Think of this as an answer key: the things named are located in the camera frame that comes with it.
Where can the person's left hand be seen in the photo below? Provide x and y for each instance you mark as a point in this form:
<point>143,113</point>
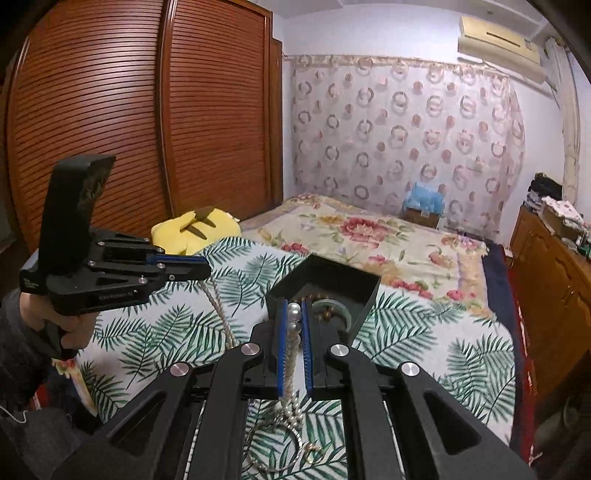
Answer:
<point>78,330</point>

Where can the shallow cardboard box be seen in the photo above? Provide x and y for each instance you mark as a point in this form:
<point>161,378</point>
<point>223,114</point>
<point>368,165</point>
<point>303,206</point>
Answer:
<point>554,222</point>

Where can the long wooden cabinet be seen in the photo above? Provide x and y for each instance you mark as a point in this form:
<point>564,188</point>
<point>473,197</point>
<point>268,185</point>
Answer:
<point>558,300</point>

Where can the floral blanket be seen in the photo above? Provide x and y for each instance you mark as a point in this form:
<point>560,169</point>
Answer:
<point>369,230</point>

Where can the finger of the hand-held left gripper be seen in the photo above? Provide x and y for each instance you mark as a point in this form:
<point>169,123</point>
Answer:
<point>189,273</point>
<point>180,261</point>

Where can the cream tied window curtain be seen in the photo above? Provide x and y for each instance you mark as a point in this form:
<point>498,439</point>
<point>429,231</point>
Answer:
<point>570,115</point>

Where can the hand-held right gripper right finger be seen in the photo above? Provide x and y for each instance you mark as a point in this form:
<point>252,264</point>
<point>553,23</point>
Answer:
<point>310,360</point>

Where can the blue plastic bag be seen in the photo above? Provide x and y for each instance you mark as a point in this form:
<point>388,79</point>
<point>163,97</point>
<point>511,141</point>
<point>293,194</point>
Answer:
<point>425,196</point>

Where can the circle pattern sheer curtain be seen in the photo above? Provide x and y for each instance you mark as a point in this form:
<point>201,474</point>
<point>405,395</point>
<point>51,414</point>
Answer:
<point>392,138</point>

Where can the yellow plush toy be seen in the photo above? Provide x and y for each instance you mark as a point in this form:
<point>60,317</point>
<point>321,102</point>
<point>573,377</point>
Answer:
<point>217,230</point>

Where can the dark blue bed sheet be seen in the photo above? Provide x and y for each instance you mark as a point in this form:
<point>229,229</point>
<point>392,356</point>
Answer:
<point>501,300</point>

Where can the cream wall air conditioner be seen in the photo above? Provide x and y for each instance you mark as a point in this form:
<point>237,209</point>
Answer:
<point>498,41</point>

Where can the floral patterned cloth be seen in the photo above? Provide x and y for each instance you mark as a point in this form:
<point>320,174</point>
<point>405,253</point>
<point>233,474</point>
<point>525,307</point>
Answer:
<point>563,207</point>

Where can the black jewelry box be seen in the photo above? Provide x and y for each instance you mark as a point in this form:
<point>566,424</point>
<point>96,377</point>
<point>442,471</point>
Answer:
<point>351,286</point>

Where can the green leaf print cloth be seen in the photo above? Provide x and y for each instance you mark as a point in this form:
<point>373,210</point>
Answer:
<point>152,332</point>

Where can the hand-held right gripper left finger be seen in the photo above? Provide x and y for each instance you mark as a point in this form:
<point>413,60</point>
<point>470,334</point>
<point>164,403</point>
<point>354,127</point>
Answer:
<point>279,355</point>

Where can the person's left forearm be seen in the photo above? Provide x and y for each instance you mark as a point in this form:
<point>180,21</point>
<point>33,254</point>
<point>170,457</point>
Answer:
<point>18,369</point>

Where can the red patterned rug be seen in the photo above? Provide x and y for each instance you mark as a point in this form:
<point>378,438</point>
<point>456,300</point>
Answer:
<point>526,369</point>

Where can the stack of folded clothes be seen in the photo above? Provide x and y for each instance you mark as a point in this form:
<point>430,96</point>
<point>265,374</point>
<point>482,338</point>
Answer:
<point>542,191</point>

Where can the small cardboard box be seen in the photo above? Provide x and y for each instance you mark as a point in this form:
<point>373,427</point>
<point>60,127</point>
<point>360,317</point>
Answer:
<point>420,219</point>

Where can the green jade bangle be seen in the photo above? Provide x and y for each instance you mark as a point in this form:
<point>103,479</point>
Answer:
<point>330,302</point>

